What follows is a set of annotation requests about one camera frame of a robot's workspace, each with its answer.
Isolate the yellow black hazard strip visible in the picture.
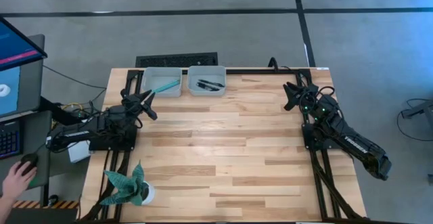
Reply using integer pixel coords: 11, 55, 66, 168
13, 200, 79, 210

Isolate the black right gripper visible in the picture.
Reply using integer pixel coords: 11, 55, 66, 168
282, 83, 336, 118

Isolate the person's hand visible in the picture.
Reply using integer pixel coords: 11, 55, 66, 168
1, 161, 37, 201

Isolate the black floor cable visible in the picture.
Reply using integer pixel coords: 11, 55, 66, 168
394, 97, 433, 139

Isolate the person's forearm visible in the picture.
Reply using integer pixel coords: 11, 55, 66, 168
0, 196, 16, 224

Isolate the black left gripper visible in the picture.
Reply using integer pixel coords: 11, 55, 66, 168
120, 89, 159, 121

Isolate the black aluminium table frame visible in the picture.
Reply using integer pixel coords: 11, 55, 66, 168
79, 67, 369, 224

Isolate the white box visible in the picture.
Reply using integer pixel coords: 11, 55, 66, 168
67, 139, 93, 164

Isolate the green plant in white pot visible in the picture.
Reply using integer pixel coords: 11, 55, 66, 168
99, 161, 156, 207

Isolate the black computer mouse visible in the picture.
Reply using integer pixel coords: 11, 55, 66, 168
18, 152, 39, 177

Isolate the grey framed monitor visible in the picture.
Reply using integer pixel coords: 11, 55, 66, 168
0, 34, 45, 118

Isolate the black keyboard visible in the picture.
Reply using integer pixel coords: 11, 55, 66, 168
0, 120, 23, 160

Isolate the tilted dark blue monitor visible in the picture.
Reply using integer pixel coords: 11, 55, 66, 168
0, 16, 48, 72

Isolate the black power cable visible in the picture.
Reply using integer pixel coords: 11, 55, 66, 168
268, 57, 298, 74

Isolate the grey floor stand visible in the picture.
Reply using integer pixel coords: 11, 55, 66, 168
401, 98, 433, 120

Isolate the grey plastic bin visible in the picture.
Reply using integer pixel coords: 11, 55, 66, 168
186, 65, 227, 97
141, 66, 183, 98

